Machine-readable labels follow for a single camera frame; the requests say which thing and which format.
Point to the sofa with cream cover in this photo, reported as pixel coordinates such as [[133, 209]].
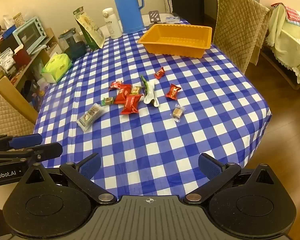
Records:
[[287, 42]]

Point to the green tissue pack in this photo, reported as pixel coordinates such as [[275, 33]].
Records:
[[56, 67]]

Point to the orange plastic tray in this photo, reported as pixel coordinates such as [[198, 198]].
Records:
[[180, 50]]

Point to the black box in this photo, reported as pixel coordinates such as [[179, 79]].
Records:
[[7, 43]]

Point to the glass jar with dark lid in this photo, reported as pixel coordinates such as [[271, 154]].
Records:
[[72, 47]]

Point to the long clear snack packet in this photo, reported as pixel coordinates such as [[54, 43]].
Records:
[[90, 116]]

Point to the white bag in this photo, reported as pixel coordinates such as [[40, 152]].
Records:
[[7, 21]]

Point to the chair with quilted seat cover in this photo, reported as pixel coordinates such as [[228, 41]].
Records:
[[7, 110]]

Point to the clear jar of nuts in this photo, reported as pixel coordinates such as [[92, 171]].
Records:
[[18, 20]]

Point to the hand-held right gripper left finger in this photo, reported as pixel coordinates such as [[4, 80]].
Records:
[[90, 165]]

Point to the red checked cloth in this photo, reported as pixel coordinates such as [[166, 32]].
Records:
[[292, 15]]

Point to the white packaged box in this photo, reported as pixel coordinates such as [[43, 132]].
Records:
[[5, 60]]

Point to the green candy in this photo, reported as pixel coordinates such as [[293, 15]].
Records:
[[107, 101]]

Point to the white insulated bottle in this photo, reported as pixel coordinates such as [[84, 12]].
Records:
[[112, 25]]

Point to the white green snack wrapper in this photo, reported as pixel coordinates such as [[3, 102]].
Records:
[[149, 93]]

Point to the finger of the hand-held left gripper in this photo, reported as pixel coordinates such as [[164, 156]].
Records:
[[48, 148], [25, 140]]

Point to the blue checkered tablecloth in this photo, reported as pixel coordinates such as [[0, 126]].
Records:
[[165, 142]]

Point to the small red snack packet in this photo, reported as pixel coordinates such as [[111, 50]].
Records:
[[115, 85], [159, 73]]

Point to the large red snack packet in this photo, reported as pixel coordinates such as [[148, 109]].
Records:
[[131, 104]]

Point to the green printed snack bag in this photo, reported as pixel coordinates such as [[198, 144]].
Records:
[[90, 27]]

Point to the wooden shelf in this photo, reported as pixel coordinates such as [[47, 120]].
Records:
[[51, 33]]

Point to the light blue toaster oven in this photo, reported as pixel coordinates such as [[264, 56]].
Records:
[[30, 33]]

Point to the small blue white box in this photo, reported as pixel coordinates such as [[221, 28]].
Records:
[[172, 18]]

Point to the grey phone stand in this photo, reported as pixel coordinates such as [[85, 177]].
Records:
[[154, 16]]

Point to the dark red box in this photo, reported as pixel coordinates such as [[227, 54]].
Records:
[[21, 58]]

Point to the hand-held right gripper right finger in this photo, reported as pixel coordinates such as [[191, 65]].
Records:
[[210, 166]]

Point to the chair with draped quilted cover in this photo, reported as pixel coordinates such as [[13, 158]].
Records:
[[237, 30]]

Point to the blue thermos jug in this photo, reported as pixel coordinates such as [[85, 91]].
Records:
[[127, 10]]

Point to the gold candy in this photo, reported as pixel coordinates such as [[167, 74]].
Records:
[[136, 90]]

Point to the small clear brown snack packet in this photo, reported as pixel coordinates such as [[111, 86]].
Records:
[[178, 112]]

